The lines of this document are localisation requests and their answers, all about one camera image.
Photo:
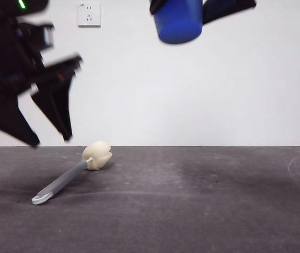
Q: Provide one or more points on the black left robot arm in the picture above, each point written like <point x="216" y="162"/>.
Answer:
<point x="0" y="52"/>

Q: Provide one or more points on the cream sponge cup brush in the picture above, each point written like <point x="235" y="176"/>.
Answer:
<point x="97" y="155"/>

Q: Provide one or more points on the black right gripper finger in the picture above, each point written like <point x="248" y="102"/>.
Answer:
<point x="223" y="9"/>
<point x="155" y="5"/>

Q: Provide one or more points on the white wall power socket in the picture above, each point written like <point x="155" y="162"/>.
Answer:
<point x="89" y="15"/>

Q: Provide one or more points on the blue ribbed plastic cup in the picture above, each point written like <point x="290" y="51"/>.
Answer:
<point x="179" y="23"/>

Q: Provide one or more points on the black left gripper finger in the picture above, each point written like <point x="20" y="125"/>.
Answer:
<point x="5" y="116"/>
<point x="55" y="100"/>

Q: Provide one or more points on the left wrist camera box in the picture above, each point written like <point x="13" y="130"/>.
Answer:
<point x="47" y="34"/>

